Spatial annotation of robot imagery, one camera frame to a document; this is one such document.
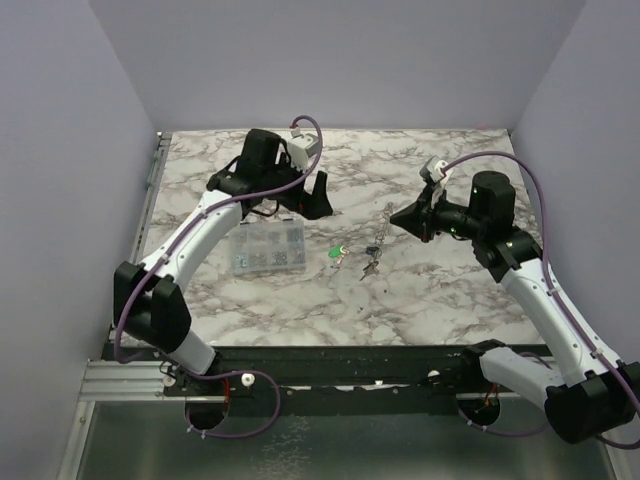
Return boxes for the aluminium frame rail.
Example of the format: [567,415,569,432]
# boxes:
[57,132,172,479]

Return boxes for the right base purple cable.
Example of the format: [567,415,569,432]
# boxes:
[464,409,551,439]

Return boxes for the clear plastic parts box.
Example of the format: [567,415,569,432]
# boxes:
[229,219,306,275]

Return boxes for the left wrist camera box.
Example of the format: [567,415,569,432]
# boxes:
[286,129,318,171]

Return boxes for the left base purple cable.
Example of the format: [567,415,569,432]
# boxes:
[174,370,281,441]

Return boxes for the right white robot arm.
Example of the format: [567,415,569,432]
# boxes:
[390,171,639,444]

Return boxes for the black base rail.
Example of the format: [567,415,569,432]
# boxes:
[164,341,526,417]

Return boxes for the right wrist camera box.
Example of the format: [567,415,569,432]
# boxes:
[420,157,450,205]

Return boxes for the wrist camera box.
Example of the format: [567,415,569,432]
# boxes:
[420,157,450,205]
[286,129,318,171]

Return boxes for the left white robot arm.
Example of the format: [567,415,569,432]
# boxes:
[113,125,333,395]

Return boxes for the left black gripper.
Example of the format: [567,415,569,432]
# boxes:
[262,153,333,220]

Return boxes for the green key tag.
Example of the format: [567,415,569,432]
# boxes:
[328,245,349,264]

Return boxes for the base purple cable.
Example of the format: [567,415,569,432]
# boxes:
[174,370,281,441]
[464,409,551,439]

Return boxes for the large metal key ring disc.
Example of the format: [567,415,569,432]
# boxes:
[371,202,394,259]

